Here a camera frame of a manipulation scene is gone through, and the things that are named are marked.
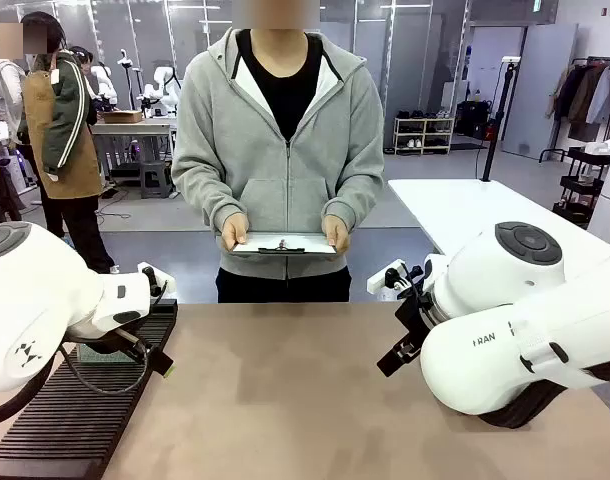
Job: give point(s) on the black pole stand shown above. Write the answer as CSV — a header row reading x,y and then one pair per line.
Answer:
x,y
497,120

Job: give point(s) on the person's right hand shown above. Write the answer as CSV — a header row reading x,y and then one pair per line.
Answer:
x,y
235,232

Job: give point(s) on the brown cardboard box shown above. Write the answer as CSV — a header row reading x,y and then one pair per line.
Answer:
x,y
122,116

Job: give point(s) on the person's left forearm gray sleeve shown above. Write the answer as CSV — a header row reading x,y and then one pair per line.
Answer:
x,y
357,195

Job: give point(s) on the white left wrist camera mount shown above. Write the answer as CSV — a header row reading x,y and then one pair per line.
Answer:
x,y
160,281

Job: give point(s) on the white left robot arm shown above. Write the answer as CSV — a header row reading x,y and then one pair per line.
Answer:
x,y
35,300

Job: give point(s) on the figure in white shirt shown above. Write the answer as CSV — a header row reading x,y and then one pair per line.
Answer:
x,y
5,85

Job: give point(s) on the gray plastic stool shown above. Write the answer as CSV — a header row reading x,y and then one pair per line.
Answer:
x,y
155,180

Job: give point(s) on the white side table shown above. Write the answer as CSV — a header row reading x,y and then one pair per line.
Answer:
x,y
460,205

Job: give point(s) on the person's left hand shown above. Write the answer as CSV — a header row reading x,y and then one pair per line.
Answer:
x,y
337,234

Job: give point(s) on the person in gray hoodie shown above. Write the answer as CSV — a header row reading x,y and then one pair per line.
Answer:
x,y
285,165

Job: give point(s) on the person in brown apron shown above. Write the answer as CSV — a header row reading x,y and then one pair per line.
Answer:
x,y
65,125

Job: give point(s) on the person with black hair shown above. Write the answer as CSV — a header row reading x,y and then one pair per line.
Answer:
x,y
84,62

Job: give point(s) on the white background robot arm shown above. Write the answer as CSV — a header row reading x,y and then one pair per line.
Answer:
x,y
106,85
162,90

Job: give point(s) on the coat rack with jackets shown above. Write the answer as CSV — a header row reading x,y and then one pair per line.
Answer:
x,y
585,95

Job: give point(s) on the black slotted PCB rack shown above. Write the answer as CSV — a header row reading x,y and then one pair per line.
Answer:
x,y
80,425

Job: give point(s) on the white paper sheet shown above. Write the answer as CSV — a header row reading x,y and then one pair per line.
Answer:
x,y
295,242

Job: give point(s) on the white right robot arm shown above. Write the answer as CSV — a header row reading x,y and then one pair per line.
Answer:
x,y
485,360

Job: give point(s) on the black utility cart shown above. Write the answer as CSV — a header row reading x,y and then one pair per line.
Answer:
x,y
582,185

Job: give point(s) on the gray partition panel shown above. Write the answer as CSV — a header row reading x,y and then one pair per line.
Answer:
x,y
540,90

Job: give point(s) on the black bags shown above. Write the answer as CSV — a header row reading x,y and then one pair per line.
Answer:
x,y
472,120

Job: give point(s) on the black metal clipboard clip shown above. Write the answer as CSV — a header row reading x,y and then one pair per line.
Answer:
x,y
282,248

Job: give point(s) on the black clipboard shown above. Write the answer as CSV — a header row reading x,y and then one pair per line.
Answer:
x,y
235,253

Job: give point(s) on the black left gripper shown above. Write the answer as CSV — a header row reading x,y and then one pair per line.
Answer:
x,y
110,341

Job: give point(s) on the gray workbench table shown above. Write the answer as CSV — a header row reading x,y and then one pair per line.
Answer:
x,y
130,129

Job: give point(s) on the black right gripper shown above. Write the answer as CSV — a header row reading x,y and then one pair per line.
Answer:
x,y
419,320

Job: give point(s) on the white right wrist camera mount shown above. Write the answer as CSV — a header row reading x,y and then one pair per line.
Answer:
x,y
380,282

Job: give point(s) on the white shoe rack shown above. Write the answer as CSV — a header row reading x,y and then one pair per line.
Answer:
x,y
425,135

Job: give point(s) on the person's right forearm gray sleeve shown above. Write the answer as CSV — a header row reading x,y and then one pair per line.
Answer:
x,y
205,195

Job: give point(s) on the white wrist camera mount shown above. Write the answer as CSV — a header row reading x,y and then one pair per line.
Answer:
x,y
380,282
160,281

